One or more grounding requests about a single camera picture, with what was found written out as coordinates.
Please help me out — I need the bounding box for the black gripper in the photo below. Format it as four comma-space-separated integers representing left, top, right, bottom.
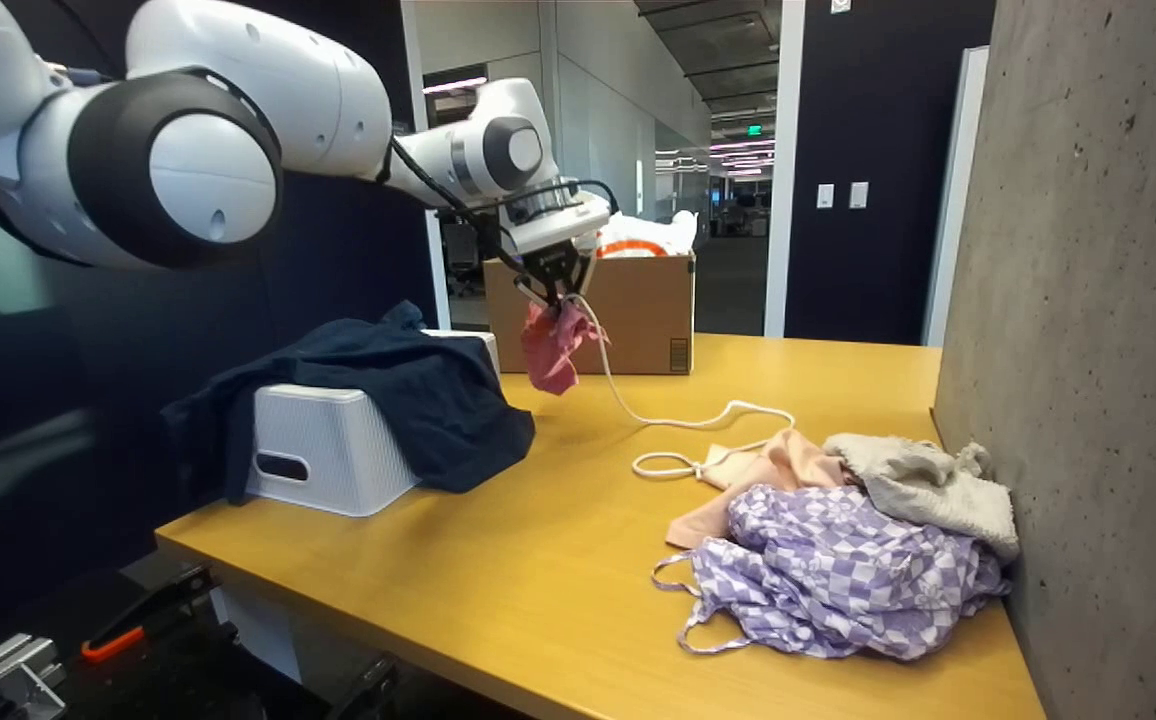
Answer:
498, 212, 605, 323

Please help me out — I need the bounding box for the pink orange shirt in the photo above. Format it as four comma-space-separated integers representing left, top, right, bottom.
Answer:
518, 303, 592, 395

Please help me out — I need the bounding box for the white plastic organization bin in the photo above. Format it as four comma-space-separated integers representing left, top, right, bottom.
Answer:
244, 327, 509, 525

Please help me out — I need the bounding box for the brown cardboard box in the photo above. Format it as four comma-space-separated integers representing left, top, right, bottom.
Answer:
482, 257, 695, 375

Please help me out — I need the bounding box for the white plastic bag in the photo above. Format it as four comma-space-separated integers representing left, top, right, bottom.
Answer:
597, 212, 695, 257

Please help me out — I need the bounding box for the navy blue garment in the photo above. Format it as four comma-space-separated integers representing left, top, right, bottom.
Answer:
160, 303, 535, 504

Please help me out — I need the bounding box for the purple checkered garment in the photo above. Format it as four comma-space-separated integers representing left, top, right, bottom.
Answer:
650, 487, 1012, 664

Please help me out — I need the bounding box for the beige grey garment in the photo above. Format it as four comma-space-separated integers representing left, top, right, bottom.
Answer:
825, 432, 1018, 562

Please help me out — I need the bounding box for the white light switch plate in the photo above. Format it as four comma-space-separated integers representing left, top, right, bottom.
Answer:
814, 185, 837, 212
846, 182, 873, 212

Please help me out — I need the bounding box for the orange handled clamp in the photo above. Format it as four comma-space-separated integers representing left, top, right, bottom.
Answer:
78, 570, 213, 670

